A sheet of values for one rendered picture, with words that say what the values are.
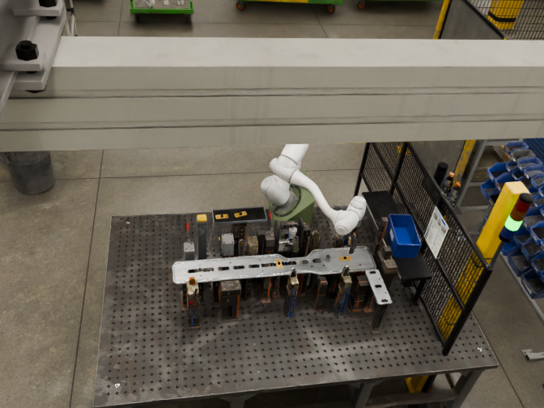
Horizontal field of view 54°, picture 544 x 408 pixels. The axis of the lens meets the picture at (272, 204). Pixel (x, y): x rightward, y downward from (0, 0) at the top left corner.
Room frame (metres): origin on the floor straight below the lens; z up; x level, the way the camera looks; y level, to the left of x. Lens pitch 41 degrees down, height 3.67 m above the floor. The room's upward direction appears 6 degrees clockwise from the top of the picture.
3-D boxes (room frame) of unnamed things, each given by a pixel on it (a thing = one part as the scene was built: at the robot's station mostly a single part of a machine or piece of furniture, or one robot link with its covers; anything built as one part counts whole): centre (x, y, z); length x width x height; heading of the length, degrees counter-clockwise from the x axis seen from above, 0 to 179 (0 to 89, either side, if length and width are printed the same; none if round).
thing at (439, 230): (2.58, -1.10, 1.30); 0.23 x 0.02 x 0.31; 14
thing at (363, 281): (2.38, -0.66, 0.84); 0.11 x 0.10 x 0.28; 14
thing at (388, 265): (2.49, -0.84, 0.88); 0.08 x 0.08 x 0.36; 14
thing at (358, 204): (2.53, -0.53, 1.47); 0.13 x 0.11 x 0.16; 153
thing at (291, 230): (2.65, -0.14, 0.94); 0.18 x 0.13 x 0.49; 104
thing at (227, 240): (2.51, 0.27, 0.90); 0.13 x 0.10 x 0.41; 14
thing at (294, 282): (2.27, -0.19, 0.87); 0.12 x 0.09 x 0.35; 14
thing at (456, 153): (4.78, -1.65, 1.00); 1.34 x 0.14 x 2.00; 13
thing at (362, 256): (2.42, -0.07, 1.00); 1.38 x 0.22 x 0.02; 104
